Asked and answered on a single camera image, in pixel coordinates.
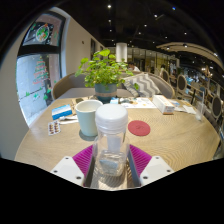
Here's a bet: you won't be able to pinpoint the green potted plant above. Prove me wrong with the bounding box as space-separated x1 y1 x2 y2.
74 49 140 104

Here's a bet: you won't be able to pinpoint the white carton with orange print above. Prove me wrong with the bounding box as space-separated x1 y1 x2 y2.
151 94 176 115

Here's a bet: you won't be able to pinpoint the grey chevron pillow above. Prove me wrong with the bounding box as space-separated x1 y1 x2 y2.
122 73 162 99

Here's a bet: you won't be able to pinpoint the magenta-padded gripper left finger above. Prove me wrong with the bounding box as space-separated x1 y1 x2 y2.
50 144 98 190

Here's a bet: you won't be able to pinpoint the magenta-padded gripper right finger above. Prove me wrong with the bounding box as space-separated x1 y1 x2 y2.
126 144 175 188

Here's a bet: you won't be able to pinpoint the clear drinking glass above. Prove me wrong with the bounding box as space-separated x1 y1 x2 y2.
194 89 207 122

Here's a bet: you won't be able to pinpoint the clear bottle with white cap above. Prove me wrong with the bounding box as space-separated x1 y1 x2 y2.
92 103 131 177

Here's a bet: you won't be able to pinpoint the red tree window decal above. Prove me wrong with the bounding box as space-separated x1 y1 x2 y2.
32 54 51 88

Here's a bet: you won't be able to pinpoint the person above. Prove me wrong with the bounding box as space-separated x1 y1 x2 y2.
127 61 141 73

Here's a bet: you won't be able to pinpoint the brown notebook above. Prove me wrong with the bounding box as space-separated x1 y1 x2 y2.
70 96 96 108

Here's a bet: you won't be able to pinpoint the white tube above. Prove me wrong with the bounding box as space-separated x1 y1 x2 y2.
59 114 79 125

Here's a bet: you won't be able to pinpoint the flat round red coaster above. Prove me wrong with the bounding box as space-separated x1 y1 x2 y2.
127 120 152 137

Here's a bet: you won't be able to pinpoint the group of round-backed chairs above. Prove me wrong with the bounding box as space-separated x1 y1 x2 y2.
159 66 224 128

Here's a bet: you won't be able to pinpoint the pill blister pack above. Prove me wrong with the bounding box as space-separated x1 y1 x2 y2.
47 119 62 136

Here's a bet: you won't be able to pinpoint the white round column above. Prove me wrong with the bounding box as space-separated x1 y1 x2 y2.
115 42 128 63

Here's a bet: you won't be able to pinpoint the grey curved sofa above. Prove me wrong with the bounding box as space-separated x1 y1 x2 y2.
51 71 177 100

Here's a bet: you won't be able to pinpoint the round food window poster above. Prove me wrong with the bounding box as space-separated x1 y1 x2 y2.
22 21 56 46

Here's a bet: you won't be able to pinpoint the pale green mug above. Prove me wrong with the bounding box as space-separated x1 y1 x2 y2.
74 99 104 138

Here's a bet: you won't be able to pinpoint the group of ceiling spotlights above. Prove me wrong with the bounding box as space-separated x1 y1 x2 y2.
106 3 219 58

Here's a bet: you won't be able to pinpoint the white paper leaflets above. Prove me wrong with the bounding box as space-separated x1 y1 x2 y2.
168 98 198 115

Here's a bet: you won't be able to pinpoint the printed white paper sheet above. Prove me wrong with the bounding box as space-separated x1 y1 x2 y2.
120 97 157 110

